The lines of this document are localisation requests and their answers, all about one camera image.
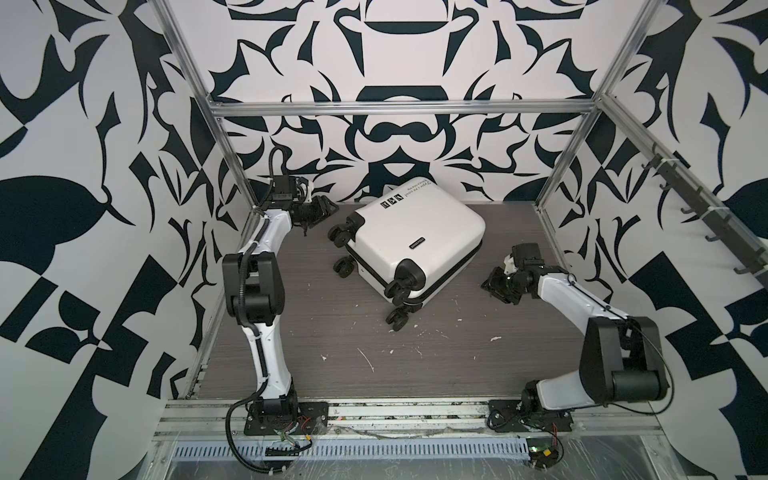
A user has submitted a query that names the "black suitcase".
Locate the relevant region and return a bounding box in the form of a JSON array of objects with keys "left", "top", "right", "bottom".
[{"left": 328, "top": 177, "right": 486, "bottom": 331}]

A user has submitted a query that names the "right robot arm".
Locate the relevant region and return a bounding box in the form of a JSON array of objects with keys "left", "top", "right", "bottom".
[{"left": 481, "top": 243, "right": 676, "bottom": 433}]

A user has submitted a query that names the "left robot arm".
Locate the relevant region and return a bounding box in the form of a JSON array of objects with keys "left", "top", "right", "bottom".
[{"left": 222, "top": 145, "right": 338, "bottom": 477}]

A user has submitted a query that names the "aluminium cage frame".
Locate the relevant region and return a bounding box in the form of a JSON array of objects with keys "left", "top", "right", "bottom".
[{"left": 159, "top": 1, "right": 767, "bottom": 403}]

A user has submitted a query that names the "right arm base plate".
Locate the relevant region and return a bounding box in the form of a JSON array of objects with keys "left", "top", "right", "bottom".
[{"left": 486, "top": 399, "right": 573, "bottom": 433}]

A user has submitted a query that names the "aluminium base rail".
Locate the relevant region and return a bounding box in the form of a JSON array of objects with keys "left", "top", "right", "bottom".
[{"left": 151, "top": 397, "right": 663, "bottom": 441}]

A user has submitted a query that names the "white slotted cable duct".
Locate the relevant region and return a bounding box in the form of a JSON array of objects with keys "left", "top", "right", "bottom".
[{"left": 167, "top": 437, "right": 532, "bottom": 462}]

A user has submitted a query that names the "wall hook rack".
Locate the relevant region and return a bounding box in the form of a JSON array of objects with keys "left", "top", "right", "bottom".
[{"left": 643, "top": 143, "right": 767, "bottom": 289}]

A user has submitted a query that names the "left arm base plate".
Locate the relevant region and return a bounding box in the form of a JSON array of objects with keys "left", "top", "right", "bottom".
[{"left": 244, "top": 399, "right": 329, "bottom": 436}]

